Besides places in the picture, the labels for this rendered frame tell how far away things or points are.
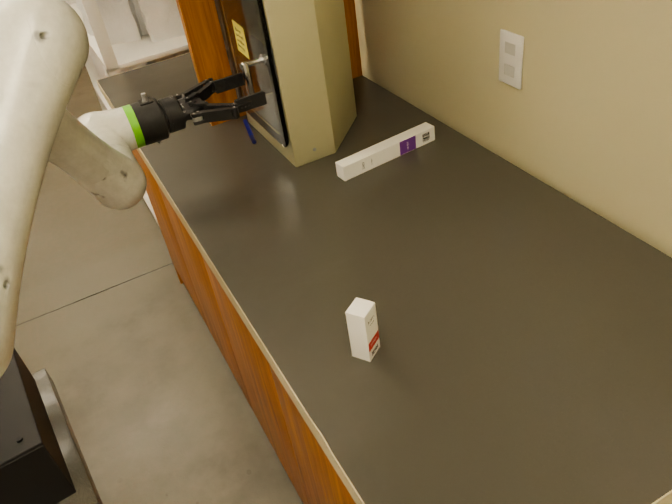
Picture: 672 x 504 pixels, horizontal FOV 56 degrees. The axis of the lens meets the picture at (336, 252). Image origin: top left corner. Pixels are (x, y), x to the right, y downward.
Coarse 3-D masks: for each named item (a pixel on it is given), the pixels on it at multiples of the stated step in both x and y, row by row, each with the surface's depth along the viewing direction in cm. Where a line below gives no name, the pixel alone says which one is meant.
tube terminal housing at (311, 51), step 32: (288, 0) 132; (320, 0) 138; (288, 32) 135; (320, 32) 140; (288, 64) 139; (320, 64) 143; (288, 96) 143; (320, 96) 147; (352, 96) 166; (256, 128) 172; (288, 128) 147; (320, 128) 151
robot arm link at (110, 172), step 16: (64, 128) 106; (80, 128) 110; (64, 144) 107; (80, 144) 110; (96, 144) 114; (112, 144) 126; (48, 160) 110; (64, 160) 110; (80, 160) 112; (96, 160) 114; (112, 160) 118; (128, 160) 124; (80, 176) 115; (96, 176) 116; (112, 176) 119; (128, 176) 122; (144, 176) 127; (96, 192) 121; (112, 192) 121; (128, 192) 123; (144, 192) 128; (112, 208) 126
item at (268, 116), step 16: (224, 0) 150; (240, 0) 139; (256, 0) 130; (224, 16) 155; (240, 16) 143; (256, 16) 134; (256, 32) 138; (256, 48) 142; (272, 64) 138; (256, 80) 151; (272, 80) 140; (272, 96) 145; (256, 112) 162; (272, 112) 149; (272, 128) 154
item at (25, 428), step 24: (0, 384) 93; (24, 384) 93; (0, 408) 89; (24, 408) 88; (0, 432) 85; (24, 432) 84; (48, 432) 92; (0, 456) 81; (24, 456) 82; (48, 456) 84; (0, 480) 81; (24, 480) 84; (48, 480) 86
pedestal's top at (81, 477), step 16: (48, 384) 107; (48, 400) 104; (48, 416) 101; (64, 416) 101; (64, 432) 98; (64, 448) 96; (80, 464) 93; (80, 480) 91; (80, 496) 89; (96, 496) 89
